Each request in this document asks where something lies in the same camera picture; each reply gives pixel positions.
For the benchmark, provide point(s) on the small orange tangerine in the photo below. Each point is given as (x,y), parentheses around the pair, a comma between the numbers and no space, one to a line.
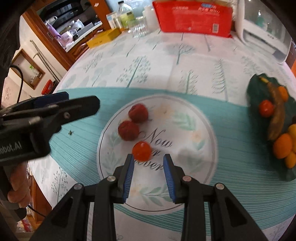
(290,160)

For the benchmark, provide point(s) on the person's left hand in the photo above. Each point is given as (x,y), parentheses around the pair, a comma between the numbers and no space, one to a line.
(20,192)

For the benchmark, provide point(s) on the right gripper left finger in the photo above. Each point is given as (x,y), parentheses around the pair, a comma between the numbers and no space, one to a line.
(113,189)

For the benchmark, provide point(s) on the brown overripe banana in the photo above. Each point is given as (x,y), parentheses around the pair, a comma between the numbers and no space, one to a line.
(277,121)

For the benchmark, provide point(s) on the tree pattern tablecloth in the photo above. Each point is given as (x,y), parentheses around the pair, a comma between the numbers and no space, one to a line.
(194,87)

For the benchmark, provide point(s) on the red paper cup package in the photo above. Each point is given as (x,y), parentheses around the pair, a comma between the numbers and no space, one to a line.
(199,17)

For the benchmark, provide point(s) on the top orange tangerine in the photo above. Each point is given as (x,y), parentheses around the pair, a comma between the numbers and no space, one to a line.
(284,93)

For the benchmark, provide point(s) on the red lychee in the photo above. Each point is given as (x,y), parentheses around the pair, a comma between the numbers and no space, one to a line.
(138,113)
(128,130)

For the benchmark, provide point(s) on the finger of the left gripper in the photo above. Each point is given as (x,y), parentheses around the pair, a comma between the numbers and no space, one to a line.
(36,102)
(67,110)

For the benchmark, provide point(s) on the red tomato on green plate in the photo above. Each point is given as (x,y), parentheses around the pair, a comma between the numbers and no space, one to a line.
(266,108)

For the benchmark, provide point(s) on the white printed round plate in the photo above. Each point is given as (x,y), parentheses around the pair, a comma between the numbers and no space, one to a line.
(174,127)

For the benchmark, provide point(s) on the white clear storage box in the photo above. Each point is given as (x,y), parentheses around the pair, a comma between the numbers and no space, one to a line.
(259,28)

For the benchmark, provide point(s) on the white plastic bottle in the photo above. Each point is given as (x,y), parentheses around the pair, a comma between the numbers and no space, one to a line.
(151,18)

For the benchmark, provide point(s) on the yellow cardboard box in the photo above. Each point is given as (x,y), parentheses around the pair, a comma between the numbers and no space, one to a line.
(103,38)

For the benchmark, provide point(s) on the yellow orange fruit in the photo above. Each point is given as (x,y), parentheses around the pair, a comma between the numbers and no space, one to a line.
(292,132)

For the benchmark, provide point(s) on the clear glass cup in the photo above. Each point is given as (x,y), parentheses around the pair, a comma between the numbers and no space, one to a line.
(138,27)

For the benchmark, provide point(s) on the red cherry tomato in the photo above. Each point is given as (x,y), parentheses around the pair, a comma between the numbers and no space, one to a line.
(142,151)

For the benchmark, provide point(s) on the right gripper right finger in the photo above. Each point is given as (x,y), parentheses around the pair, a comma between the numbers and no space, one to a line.
(186,190)

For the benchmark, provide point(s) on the dark green scalloped plate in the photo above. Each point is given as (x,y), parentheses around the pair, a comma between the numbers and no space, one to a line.
(262,88)

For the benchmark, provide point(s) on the plastic bottle green label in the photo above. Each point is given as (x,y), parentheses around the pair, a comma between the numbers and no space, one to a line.
(125,14)

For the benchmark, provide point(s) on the large orange tangerine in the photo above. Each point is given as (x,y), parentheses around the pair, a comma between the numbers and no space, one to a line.
(282,146)

